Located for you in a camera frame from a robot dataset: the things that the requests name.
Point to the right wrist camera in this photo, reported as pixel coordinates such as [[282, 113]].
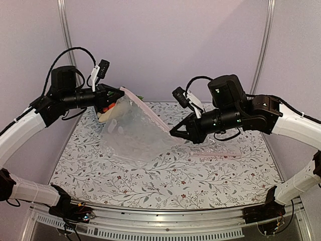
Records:
[[188, 99]]

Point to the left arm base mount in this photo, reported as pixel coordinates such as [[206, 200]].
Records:
[[69, 211]]

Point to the left aluminium frame post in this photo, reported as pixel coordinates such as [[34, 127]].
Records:
[[64, 23]]

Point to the floral patterned table mat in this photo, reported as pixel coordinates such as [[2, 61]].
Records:
[[175, 179]]

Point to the clear zip bag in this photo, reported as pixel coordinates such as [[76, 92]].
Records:
[[220, 148], [136, 138]]

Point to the aluminium frame post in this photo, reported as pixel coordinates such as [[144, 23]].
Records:
[[268, 23], [64, 23]]

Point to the light blue plastic basket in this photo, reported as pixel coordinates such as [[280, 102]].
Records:
[[99, 112]]

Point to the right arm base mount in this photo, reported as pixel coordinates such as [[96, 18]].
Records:
[[268, 210]]

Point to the white daikon radish toy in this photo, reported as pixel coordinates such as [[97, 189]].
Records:
[[124, 105]]

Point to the right aluminium frame post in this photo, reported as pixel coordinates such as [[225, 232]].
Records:
[[268, 23]]

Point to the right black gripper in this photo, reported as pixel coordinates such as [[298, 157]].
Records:
[[194, 133]]

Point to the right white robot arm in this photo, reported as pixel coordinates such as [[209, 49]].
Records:
[[269, 114]]

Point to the front aluminium rail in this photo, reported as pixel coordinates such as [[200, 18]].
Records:
[[125, 223]]

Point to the red cherry tomatoes toy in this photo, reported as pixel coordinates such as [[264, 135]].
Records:
[[111, 106]]

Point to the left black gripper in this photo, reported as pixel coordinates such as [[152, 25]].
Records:
[[102, 100]]

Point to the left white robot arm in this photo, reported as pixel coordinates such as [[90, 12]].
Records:
[[40, 114]]

